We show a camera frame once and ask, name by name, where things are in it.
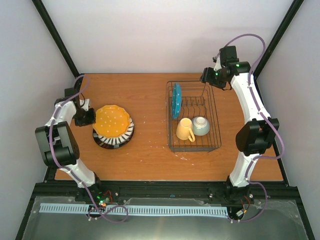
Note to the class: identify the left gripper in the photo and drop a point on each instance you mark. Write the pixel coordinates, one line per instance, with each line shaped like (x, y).
(91, 120)

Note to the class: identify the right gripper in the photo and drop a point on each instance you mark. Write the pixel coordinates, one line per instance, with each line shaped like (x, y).
(206, 77)

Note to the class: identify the orange dotted plate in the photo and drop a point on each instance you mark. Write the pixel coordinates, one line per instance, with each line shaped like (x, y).
(111, 121)

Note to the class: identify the teal dotted plate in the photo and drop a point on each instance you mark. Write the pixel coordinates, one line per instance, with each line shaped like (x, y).
(176, 100)

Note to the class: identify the dark wire dish rack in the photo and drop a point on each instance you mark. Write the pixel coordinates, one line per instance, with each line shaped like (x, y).
(197, 100)

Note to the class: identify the pale green ceramic bowl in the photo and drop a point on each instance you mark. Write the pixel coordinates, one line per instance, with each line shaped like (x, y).
(200, 126)

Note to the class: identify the yellow ceramic mug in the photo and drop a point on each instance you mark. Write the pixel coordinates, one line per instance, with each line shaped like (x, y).
(184, 130)

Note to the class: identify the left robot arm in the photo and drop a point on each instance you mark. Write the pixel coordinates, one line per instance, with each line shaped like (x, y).
(57, 144)

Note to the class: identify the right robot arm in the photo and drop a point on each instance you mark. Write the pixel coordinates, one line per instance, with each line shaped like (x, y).
(259, 130)

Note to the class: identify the dark patterned plate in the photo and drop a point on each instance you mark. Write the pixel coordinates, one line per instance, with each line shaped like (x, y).
(105, 146)

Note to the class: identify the white blue striped plate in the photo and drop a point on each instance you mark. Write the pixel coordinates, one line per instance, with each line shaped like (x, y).
(117, 141)

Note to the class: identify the metal front plate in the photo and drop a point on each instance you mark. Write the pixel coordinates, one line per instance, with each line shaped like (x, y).
(272, 220)

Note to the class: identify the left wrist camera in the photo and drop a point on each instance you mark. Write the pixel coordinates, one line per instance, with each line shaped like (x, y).
(85, 104)

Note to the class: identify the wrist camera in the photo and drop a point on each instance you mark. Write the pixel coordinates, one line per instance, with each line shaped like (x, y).
(217, 61)
(85, 104)

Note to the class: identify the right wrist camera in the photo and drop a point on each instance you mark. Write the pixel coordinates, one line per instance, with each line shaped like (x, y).
(217, 61)

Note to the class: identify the black left frame post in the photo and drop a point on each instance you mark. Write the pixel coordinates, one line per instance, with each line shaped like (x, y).
(47, 20)

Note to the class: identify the black frame post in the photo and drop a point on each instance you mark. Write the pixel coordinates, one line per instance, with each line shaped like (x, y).
(47, 20)
(281, 30)

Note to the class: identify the black front rail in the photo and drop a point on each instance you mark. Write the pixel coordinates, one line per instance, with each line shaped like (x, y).
(213, 192)

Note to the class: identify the light blue slotted cable duct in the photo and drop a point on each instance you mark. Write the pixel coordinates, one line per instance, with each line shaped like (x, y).
(136, 210)

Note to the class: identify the black right frame post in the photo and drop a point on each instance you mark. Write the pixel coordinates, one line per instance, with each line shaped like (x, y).
(281, 30)

